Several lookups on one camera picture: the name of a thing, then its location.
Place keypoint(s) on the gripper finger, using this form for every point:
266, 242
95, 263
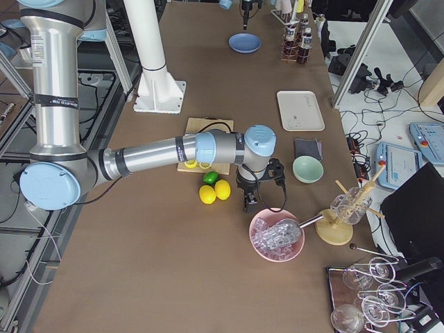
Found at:
245, 21
250, 206

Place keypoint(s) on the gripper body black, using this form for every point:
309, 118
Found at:
245, 10
247, 185

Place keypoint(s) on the blue plate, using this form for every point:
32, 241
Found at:
244, 43

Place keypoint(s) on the pink bowl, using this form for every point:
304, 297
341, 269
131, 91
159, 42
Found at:
264, 220

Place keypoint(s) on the yellow lemon upper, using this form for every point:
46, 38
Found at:
222, 189

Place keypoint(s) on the yellow lemon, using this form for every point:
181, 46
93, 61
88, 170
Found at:
207, 194
222, 189

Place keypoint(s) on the green lime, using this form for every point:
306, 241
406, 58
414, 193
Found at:
210, 178

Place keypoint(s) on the metal ice scoop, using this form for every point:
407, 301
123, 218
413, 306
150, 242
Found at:
286, 232

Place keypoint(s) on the yellow lemon lower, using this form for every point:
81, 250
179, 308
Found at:
207, 194

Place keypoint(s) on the lemon slice lower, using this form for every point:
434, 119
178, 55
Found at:
204, 166

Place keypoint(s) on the lemon slice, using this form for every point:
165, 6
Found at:
190, 164
204, 166

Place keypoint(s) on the bottle lower left rack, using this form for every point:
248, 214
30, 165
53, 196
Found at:
289, 38

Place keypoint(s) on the bottle top in rack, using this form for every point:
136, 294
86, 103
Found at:
304, 23

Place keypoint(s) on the green bowl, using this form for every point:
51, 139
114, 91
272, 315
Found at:
307, 169

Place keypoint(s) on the lemon slice upper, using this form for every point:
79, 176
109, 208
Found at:
190, 164

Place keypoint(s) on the grey folded cloth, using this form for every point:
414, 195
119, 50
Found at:
308, 147

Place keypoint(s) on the bottle lower right rack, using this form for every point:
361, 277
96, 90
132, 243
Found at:
305, 46

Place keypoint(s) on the wooden cutting board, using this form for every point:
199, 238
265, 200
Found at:
195, 125

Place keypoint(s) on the wooden cup stand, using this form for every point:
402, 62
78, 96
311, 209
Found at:
331, 228

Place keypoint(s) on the cream rabbit tray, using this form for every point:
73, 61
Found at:
299, 111

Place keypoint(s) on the glass mug on stand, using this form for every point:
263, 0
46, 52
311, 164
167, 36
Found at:
349, 208

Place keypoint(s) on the wine glass tray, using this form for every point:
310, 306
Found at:
367, 297

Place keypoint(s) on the blue teach pendant near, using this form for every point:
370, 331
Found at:
400, 164

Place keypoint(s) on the blue teach pendant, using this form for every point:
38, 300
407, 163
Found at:
428, 137
400, 164

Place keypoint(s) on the blue teach pendant far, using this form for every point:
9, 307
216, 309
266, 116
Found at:
428, 137

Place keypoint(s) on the copper wire bottle rack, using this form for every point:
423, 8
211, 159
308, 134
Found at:
294, 55

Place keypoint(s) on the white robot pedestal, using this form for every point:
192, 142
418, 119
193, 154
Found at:
158, 91

